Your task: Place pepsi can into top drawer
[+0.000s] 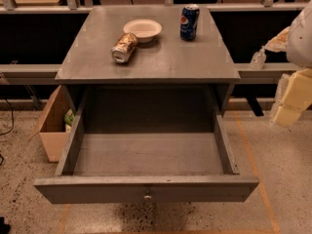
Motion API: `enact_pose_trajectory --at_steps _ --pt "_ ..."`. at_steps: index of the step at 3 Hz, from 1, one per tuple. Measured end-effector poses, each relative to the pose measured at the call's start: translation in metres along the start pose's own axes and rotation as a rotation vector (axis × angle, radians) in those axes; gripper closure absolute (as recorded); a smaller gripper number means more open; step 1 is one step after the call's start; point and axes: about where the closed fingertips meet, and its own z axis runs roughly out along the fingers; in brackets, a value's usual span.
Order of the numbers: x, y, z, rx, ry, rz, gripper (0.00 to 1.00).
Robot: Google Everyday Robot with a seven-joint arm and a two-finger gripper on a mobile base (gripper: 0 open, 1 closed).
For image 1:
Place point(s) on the clear sanitizer pump bottle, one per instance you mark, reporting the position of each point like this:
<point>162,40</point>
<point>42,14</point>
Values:
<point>258,59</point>

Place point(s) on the gold crushed soda can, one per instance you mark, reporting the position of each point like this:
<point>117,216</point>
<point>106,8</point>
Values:
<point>124,47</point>

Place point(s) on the grey wooden cabinet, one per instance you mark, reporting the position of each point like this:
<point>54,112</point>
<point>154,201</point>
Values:
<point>167,59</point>

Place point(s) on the round metal drawer knob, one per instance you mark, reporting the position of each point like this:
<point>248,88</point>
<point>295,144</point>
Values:
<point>147,197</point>

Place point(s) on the brown cardboard box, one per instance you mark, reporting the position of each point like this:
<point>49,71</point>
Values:
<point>50,126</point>

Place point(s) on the grey open top drawer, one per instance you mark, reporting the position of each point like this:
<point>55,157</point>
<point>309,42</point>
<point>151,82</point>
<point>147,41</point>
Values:
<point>168,141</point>

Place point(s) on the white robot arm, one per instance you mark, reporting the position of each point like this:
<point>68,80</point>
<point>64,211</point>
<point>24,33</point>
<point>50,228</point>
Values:
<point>299,46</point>

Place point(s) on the green bag in box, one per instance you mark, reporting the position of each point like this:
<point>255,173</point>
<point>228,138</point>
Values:
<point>69,117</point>

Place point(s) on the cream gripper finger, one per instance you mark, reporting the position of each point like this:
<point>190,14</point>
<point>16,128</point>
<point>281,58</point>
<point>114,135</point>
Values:
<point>279,42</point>
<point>293,97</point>

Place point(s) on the blue pepsi can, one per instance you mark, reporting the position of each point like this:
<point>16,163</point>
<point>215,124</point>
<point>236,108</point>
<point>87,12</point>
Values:
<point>188,22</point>

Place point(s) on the white paper bowl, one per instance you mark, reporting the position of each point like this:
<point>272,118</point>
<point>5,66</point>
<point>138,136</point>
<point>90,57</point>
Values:
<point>145,30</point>

